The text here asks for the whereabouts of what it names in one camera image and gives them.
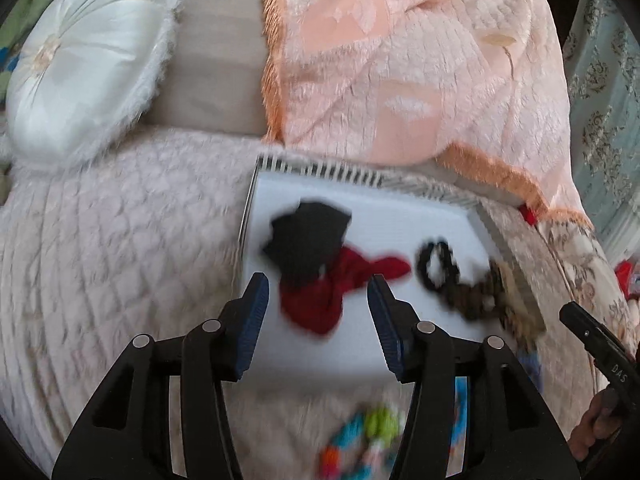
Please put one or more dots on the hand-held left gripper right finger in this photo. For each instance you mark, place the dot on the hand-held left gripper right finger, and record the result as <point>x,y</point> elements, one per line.
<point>385,325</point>

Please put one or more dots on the red scrunchie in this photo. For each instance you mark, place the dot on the red scrunchie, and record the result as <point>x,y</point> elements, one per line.
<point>320,305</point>

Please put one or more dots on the green cloth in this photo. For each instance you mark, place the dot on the green cloth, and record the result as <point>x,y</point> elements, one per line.
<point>30,15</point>

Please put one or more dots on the pale blue patterned curtain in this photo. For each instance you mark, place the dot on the pale blue patterned curtain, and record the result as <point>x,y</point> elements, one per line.
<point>605,110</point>

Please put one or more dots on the white round satin pillow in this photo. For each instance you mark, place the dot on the white round satin pillow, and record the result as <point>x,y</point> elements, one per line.
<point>85,60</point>

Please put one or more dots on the striped jewelry box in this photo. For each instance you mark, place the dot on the striped jewelry box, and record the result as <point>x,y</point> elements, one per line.
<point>390,230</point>

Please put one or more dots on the black scrunchie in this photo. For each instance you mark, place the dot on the black scrunchie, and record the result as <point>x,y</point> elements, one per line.
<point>424,266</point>

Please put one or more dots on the peach fringed blanket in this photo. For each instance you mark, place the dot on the peach fringed blanket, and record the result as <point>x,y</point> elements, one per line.
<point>400,60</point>

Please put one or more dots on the brown scrunchie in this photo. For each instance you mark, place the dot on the brown scrunchie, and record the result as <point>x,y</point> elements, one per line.
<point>472,300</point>

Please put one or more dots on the beige sofa backrest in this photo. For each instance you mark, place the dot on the beige sofa backrest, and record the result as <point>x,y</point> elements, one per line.
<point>215,60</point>

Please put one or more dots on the person's right hand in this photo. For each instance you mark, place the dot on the person's right hand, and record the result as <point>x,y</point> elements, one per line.
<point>595,430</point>

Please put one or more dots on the small red object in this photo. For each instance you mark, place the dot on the small red object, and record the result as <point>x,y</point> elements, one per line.
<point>528,215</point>

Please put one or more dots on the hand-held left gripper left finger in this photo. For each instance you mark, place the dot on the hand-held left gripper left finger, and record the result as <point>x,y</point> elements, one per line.
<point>252,320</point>

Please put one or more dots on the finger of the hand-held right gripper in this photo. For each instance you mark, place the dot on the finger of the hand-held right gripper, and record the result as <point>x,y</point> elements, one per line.
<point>600,350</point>

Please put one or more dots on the red cloth item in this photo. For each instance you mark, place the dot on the red cloth item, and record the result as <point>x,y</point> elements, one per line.
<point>627,277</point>

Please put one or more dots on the black cloth pouch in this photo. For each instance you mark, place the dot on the black cloth pouch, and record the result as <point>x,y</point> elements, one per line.
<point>310,240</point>

